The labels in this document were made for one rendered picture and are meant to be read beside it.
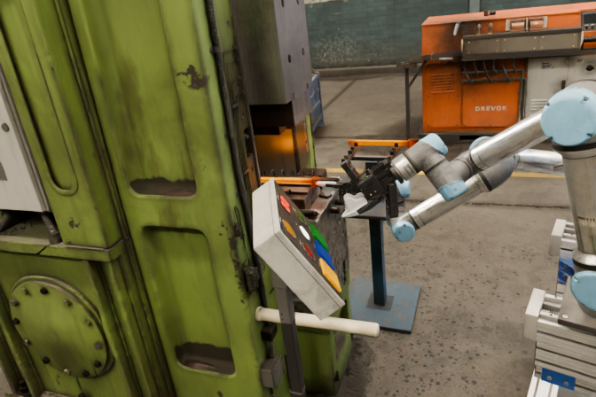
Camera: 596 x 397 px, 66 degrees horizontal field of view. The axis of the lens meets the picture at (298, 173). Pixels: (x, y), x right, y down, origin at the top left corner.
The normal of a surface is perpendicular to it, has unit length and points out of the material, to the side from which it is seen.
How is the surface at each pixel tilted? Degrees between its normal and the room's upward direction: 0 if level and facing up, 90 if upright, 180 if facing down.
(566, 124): 83
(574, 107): 84
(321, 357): 90
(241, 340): 90
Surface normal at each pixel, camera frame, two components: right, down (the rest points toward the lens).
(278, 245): 0.10, 0.36
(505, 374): -0.11, -0.92
